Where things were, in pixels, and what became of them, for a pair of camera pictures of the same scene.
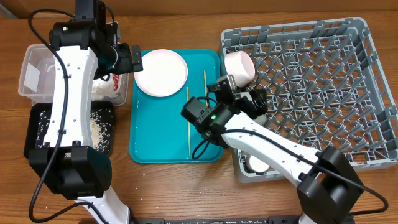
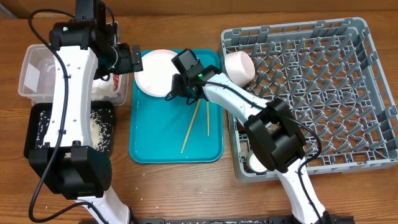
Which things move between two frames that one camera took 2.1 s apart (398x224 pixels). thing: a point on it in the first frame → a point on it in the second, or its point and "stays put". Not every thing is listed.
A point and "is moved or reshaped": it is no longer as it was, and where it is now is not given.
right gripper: (260, 104) → (177, 91)
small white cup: (257, 165) stays put
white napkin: (101, 88) stays put
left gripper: (126, 64) stays put
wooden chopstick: (188, 121) is moved or reshaped
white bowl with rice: (240, 65) stays put
